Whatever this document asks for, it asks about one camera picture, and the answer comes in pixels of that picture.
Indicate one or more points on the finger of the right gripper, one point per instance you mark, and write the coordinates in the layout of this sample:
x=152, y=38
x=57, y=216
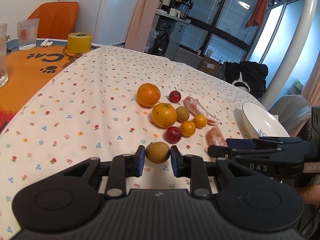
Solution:
x=228, y=152
x=267, y=143

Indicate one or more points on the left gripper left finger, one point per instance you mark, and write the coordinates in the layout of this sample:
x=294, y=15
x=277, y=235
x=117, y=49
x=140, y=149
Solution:
x=122, y=167

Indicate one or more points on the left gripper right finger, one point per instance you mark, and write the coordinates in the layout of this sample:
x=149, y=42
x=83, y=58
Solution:
x=192, y=167

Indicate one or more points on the green-brown kiwi fruit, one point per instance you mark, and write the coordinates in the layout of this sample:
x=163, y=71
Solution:
x=182, y=114
x=157, y=152

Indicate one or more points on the red small apple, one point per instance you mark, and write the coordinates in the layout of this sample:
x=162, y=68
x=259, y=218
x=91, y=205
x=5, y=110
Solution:
x=174, y=96
x=173, y=135

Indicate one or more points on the small tangerine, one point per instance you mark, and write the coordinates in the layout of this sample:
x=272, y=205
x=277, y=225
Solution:
x=200, y=121
x=188, y=128

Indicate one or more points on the yellow-orange large orange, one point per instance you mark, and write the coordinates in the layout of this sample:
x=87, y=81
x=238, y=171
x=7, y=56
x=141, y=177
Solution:
x=164, y=115

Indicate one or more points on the dark orange large orange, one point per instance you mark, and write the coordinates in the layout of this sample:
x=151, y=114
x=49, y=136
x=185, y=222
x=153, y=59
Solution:
x=148, y=95

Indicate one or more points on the person's right hand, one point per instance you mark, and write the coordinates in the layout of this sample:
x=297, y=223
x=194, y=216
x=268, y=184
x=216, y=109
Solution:
x=310, y=194

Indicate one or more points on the white plate blue rim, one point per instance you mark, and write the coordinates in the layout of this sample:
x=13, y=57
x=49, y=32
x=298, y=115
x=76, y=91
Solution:
x=258, y=122

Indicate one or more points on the grey chair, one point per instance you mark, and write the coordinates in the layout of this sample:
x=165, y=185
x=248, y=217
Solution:
x=292, y=111

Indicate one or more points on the floral white tablecloth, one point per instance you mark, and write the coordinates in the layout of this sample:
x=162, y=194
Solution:
x=90, y=109

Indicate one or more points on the black jacket on chair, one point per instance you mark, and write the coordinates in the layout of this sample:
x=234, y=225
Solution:
x=249, y=75

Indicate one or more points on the cardboard box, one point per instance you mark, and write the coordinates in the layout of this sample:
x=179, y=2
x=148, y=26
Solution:
x=211, y=66

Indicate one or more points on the orange hanging towel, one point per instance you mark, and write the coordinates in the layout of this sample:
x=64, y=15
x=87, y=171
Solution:
x=258, y=15

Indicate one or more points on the yellow tape roll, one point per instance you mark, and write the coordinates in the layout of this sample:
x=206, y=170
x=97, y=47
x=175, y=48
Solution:
x=79, y=43

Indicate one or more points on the orange cat table mat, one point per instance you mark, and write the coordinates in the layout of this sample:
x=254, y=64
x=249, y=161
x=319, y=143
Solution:
x=29, y=71

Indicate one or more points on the pink curtain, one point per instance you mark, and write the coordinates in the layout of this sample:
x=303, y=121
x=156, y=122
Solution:
x=140, y=25

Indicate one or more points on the white kettle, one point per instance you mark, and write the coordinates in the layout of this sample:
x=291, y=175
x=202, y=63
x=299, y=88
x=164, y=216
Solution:
x=174, y=12

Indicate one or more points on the tall frosted drinking glass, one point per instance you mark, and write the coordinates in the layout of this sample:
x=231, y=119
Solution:
x=3, y=54

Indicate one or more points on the black spice rack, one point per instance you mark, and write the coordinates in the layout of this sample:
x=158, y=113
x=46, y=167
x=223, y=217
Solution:
x=184, y=6

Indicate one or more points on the white refrigerator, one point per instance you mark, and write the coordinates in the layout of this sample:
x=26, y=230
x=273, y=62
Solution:
x=107, y=21

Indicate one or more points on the orange chair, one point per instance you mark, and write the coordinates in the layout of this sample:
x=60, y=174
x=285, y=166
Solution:
x=56, y=19

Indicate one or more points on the short clear drinking glass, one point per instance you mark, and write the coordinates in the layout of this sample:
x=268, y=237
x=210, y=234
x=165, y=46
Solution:
x=27, y=33

